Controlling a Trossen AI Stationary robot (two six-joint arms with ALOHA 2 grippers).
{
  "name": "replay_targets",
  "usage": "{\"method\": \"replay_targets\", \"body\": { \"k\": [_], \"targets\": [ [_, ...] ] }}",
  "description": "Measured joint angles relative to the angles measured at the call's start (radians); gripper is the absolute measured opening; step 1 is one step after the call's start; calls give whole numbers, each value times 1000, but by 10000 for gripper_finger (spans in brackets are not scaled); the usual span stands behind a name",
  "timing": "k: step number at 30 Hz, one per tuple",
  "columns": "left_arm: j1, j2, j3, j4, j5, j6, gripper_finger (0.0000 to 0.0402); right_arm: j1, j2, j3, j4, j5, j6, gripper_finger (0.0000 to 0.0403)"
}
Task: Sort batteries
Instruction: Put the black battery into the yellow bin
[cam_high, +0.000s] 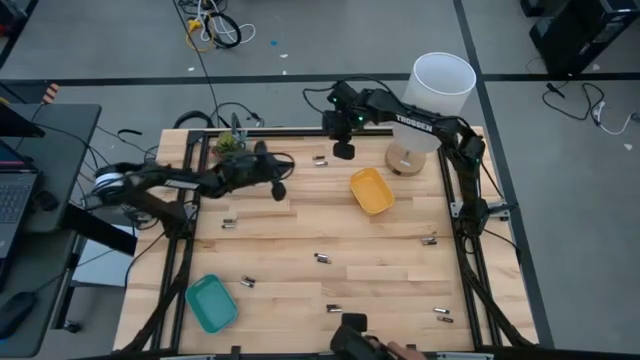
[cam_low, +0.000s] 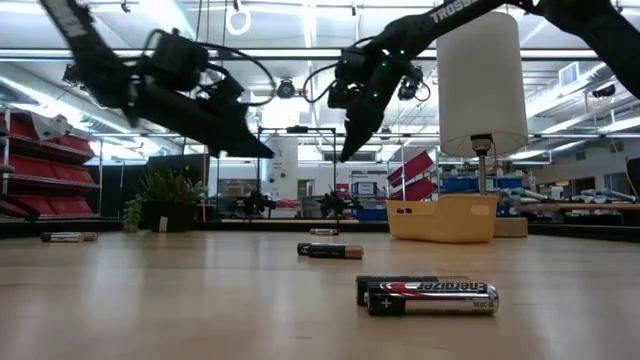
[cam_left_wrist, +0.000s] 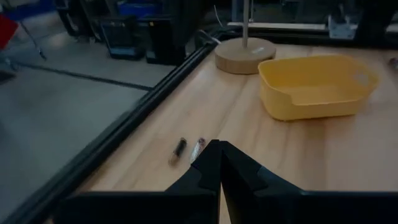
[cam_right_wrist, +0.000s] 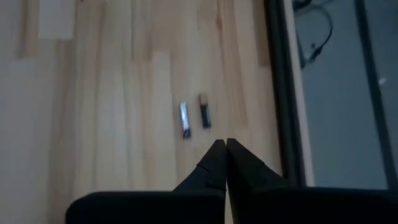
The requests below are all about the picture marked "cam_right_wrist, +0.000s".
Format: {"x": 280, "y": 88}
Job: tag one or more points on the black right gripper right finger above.
{"x": 280, "y": 205}

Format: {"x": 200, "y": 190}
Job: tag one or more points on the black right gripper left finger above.
{"x": 202, "y": 199}

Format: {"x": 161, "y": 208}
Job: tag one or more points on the silver Energizer battery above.
{"x": 185, "y": 119}

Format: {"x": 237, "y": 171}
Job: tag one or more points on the black copper-top battery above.
{"x": 205, "y": 116}

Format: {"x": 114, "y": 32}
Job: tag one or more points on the black aluminium table frame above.
{"x": 284, "y": 93}

